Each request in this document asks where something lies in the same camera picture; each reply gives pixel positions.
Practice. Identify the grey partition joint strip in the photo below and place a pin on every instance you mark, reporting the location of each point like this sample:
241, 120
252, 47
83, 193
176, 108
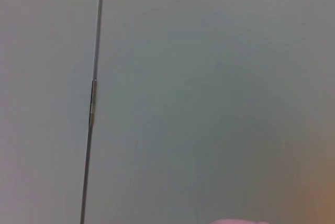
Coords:
93, 103

